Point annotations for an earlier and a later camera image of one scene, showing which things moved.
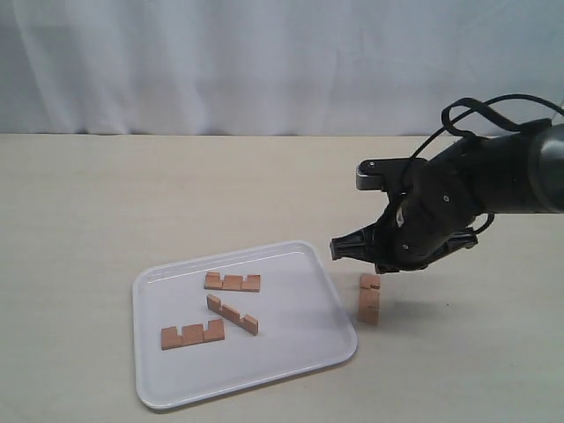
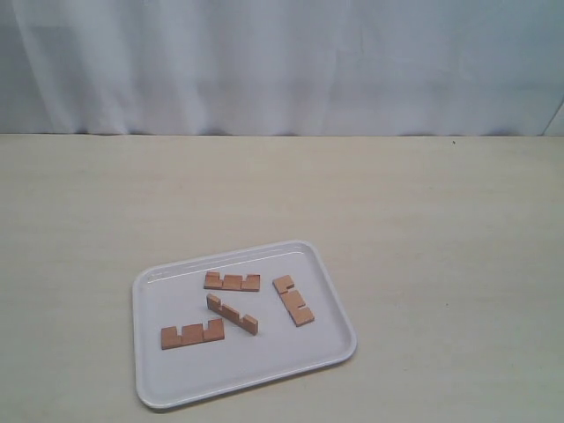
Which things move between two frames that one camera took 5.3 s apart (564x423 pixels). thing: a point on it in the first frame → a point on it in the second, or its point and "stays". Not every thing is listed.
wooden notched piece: (248, 322) stays
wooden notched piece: (191, 335) stays
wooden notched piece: (369, 299) → (293, 300)
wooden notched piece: (232, 282) stays
